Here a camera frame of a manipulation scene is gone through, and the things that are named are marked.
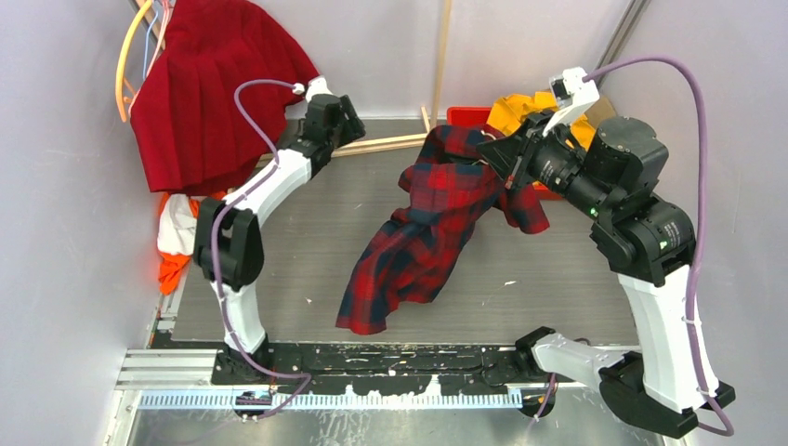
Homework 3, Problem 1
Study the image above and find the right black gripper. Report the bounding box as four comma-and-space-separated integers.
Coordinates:
477, 108, 614, 220

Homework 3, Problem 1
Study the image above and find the dark plaid garment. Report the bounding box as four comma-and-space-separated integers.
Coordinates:
335, 125, 549, 335

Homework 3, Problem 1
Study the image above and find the wooden clothes rack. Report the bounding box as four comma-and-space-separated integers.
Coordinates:
126, 1, 431, 171

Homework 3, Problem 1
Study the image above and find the red skirt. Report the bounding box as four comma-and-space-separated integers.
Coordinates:
130, 0, 319, 195

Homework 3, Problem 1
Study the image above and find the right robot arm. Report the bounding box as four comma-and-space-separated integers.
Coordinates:
477, 111, 735, 439

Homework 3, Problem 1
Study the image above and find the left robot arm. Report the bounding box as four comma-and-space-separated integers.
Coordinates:
193, 93, 365, 384

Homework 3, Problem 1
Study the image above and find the light blue hanger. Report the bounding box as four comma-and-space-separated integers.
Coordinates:
142, 1, 164, 81

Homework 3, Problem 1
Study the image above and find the orange hanger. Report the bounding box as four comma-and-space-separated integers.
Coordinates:
114, 0, 153, 123

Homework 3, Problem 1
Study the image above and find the yellow garment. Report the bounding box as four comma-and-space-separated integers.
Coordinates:
486, 90, 598, 152

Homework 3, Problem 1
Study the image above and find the red plastic bin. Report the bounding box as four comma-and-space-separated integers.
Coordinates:
447, 106, 561, 201

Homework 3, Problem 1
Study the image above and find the tan garment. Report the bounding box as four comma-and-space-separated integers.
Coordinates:
584, 95, 618, 128

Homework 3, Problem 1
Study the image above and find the orange and white garment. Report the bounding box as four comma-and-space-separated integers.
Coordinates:
156, 193, 205, 295

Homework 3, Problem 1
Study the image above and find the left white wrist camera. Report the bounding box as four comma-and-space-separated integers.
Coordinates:
291, 75, 334, 102

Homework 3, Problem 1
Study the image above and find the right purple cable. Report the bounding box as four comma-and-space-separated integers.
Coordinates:
523, 55, 737, 439

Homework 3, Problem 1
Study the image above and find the pink wire hanger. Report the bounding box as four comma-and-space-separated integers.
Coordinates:
125, 1, 175, 120

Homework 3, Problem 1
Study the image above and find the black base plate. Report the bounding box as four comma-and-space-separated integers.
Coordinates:
210, 342, 548, 396

